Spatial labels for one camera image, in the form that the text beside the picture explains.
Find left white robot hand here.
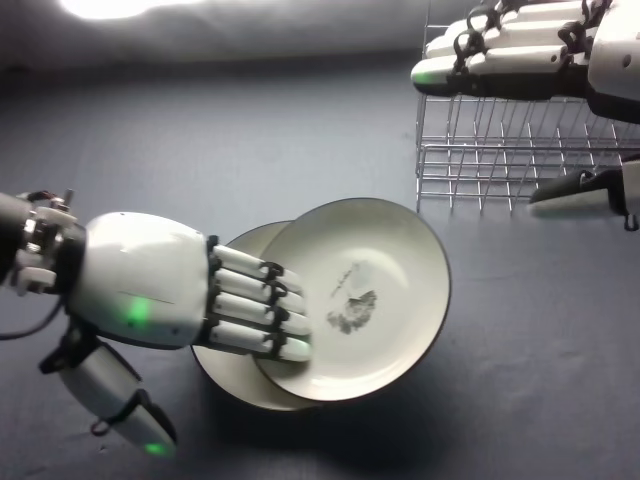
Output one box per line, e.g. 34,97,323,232
39,212,314,459

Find white backdrop cloth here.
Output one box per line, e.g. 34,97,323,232
0,0,431,69

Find white plate with dark rim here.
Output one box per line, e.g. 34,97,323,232
189,219,321,412
257,198,453,404

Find chrome wire dish rack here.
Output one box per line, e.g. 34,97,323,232
414,0,640,214

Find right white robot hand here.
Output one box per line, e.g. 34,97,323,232
409,0,640,231

